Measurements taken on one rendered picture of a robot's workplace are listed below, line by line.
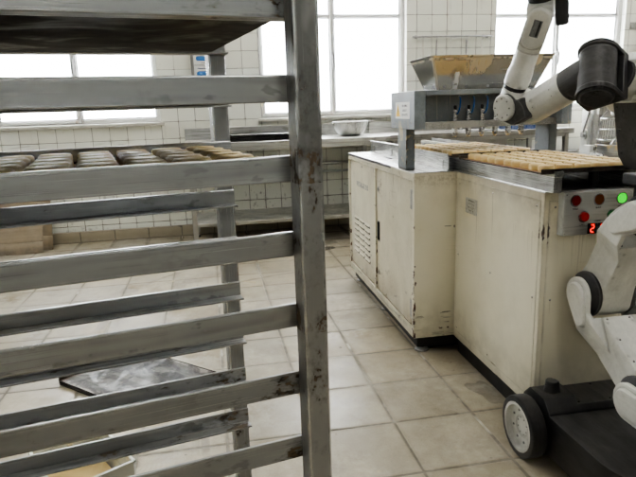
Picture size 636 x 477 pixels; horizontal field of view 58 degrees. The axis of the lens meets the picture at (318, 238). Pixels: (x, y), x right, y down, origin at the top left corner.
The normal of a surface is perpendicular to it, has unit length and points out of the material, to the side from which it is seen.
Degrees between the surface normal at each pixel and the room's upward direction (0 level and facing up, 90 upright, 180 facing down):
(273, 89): 90
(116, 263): 90
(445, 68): 115
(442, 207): 90
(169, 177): 90
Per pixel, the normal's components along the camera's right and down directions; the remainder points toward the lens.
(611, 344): -0.98, 0.07
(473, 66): 0.17, 0.60
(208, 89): 0.37, 0.19
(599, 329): 0.14, -0.25
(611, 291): 0.18, 0.40
